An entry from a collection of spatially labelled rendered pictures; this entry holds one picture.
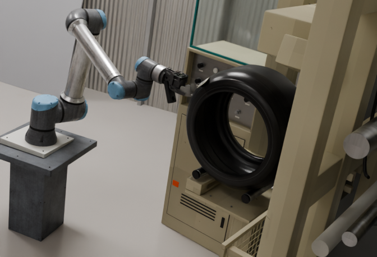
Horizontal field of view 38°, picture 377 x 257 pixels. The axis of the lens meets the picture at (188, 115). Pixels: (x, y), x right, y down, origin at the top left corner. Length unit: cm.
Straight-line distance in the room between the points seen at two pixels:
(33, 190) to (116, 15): 280
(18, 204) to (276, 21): 219
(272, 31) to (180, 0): 355
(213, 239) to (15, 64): 326
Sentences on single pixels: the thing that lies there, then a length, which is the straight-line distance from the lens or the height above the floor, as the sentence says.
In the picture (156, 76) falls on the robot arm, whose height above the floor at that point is 127.
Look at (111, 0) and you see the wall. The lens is 578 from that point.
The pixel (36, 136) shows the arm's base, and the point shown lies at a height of 68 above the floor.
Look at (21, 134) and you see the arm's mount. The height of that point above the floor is 63.
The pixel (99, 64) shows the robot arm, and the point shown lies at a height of 126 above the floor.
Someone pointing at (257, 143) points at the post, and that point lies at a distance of 279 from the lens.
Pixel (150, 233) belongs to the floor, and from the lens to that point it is 372.
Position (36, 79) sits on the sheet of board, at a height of 13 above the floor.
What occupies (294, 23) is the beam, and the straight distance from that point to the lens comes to 189.
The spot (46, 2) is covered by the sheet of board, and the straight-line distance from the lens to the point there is 583.
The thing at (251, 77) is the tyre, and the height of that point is 144.
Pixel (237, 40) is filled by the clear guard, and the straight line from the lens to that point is 315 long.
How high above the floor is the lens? 210
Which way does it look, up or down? 22 degrees down
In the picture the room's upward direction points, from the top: 9 degrees clockwise
